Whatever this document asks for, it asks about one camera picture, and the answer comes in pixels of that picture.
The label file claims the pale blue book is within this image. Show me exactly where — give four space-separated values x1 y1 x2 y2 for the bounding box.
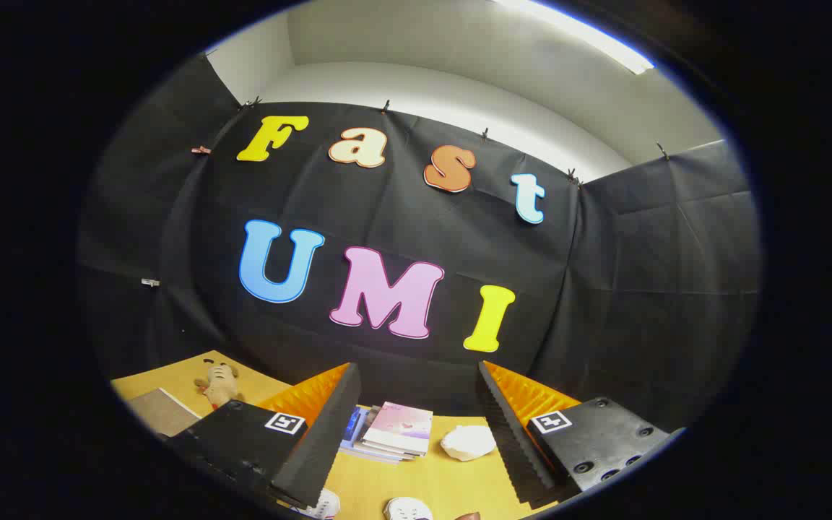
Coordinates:
340 433 417 464

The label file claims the dark grey cover book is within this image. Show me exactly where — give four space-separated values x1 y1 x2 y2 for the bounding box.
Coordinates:
350 408 428 461

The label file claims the cream fabric storage box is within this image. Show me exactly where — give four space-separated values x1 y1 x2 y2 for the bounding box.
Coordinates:
129 388 202 438

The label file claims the white plush toy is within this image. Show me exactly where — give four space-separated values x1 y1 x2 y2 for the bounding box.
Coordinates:
440 425 497 462

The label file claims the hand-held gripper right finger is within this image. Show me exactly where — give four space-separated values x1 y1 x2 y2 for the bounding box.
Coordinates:
477 360 685 510

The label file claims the beige plush toy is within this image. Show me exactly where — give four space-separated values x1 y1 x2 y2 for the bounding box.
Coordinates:
196 359 245 410

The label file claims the white canvas shoe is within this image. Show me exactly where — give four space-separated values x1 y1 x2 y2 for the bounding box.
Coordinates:
299 489 342 520
383 497 434 520

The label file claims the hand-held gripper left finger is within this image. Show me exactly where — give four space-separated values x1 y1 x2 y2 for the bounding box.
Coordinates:
167 363 362 510

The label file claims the black backdrop cloth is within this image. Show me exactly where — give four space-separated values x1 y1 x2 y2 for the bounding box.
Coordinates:
77 54 762 434

